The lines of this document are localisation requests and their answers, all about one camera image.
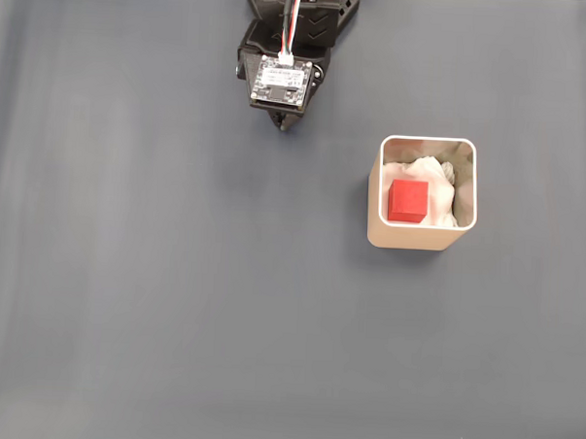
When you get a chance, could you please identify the beige square box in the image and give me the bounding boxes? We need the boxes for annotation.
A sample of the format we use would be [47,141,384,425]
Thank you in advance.
[364,133,481,253]

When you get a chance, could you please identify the white crumpled cloth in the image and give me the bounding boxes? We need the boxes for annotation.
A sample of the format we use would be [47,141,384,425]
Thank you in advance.
[379,153,462,228]

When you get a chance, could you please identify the red cube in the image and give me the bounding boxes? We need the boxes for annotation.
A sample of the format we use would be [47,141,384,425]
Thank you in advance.
[387,178,431,224]

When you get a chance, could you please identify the camera circuit board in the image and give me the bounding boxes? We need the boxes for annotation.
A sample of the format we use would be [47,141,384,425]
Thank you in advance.
[248,52,315,114]

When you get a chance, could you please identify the black camera cable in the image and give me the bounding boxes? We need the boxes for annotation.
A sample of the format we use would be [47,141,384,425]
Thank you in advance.
[279,0,296,53]

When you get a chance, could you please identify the red white black wires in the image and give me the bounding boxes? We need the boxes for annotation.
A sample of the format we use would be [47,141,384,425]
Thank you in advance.
[279,0,317,66]

